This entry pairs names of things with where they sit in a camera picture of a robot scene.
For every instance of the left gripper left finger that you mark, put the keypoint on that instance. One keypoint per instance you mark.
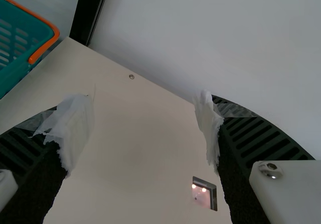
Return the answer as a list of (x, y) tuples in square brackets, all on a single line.
[(32, 173)]

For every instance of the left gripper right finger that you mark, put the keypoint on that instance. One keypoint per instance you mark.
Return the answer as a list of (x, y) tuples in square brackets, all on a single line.
[(250, 143)]

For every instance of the teal shopping basket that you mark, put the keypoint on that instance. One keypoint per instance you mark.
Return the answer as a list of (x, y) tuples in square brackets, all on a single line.
[(15, 45)]

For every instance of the small square scanner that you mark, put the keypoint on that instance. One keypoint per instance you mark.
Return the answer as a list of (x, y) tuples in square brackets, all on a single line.
[(200, 194)]

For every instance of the black post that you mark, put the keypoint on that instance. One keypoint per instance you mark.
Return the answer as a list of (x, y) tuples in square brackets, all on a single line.
[(87, 8)]

